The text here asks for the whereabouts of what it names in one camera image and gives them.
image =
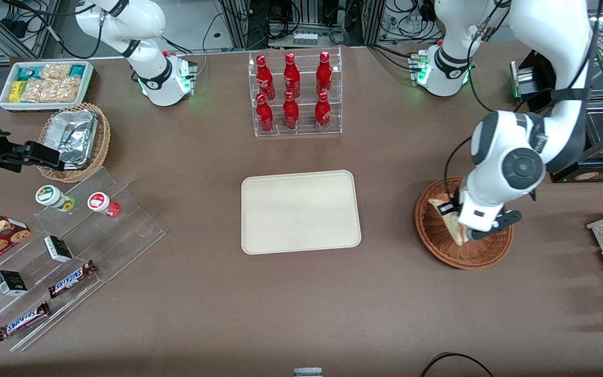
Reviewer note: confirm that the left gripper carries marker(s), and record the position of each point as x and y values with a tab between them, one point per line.
446	209

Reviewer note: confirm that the triangular layered sandwich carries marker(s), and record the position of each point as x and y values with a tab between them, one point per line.
454	230

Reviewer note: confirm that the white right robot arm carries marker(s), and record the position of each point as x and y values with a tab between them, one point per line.
149	68

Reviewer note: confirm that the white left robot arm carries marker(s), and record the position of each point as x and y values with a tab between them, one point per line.
568	42

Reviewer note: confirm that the brown round wicker basket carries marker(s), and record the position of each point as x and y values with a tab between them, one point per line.
469	255

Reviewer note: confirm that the light tan wicker basket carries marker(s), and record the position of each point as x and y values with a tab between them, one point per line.
103	136

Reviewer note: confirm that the cream plastic tray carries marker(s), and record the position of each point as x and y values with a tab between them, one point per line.
301	212

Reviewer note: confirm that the aluminium foil container stack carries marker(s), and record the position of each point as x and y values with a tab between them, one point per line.
74	136

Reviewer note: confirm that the green-lidded sunflower cup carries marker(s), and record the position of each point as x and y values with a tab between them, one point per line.
51	196

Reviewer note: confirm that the large clear snack bag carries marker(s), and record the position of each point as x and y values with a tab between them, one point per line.
50	90

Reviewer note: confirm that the white rectangular plastic tub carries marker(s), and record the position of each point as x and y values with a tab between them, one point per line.
4	99

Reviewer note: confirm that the yellow snack packet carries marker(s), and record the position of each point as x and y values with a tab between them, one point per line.
15	91

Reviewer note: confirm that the red-lidded white cup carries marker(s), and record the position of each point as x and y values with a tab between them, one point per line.
101	203

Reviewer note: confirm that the teal snack packet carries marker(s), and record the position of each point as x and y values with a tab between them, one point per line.
29	72

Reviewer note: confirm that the small clear snack bag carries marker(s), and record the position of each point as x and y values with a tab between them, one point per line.
58	70

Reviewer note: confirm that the small black carton box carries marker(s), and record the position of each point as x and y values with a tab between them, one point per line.
10	283
58	249

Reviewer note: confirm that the clear acrylic stepped display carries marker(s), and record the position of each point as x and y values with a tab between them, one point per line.
123	230

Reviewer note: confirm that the Snickers chocolate bar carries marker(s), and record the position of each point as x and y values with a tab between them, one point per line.
71	280
22	321

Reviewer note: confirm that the grey metal box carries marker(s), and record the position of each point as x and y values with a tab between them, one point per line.
522	81

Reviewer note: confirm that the black food warmer appliance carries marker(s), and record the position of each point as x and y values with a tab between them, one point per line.
594	167

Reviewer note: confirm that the red cola bottle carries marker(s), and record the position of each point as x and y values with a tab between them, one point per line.
265	116
291	114
265	78
291	77
323	112
324	75

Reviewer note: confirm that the clear acrylic bottle rack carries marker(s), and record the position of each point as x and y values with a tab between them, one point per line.
304	131

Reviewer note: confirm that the small grey device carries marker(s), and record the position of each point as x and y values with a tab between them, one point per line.
308	373

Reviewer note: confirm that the white power strip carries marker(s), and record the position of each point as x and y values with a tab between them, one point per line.
305	39

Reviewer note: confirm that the black-fronted left wrist camera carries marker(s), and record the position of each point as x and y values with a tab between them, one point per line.
505	219

